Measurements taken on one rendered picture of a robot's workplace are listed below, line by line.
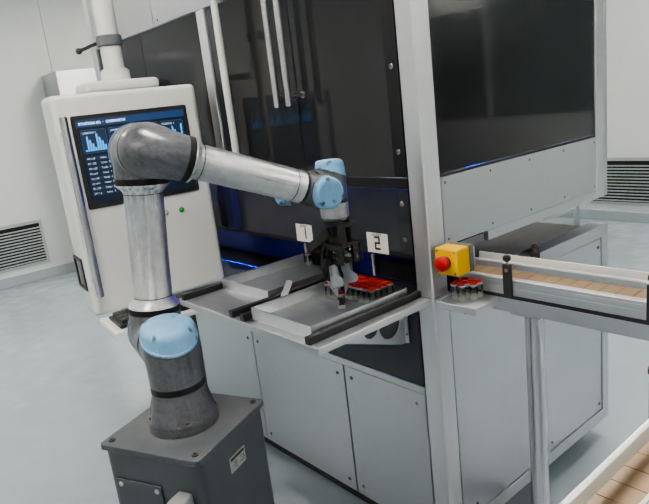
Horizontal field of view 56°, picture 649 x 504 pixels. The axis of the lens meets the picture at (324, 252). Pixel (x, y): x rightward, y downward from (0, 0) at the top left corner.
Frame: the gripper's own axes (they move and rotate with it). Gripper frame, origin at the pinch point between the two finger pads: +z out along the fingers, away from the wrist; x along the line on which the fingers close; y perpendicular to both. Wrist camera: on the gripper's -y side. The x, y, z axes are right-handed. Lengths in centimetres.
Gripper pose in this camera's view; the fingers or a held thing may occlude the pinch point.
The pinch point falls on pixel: (338, 289)
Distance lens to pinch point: 165.8
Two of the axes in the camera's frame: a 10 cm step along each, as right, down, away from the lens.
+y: 6.4, 1.1, -7.6
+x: 7.6, -2.4, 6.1
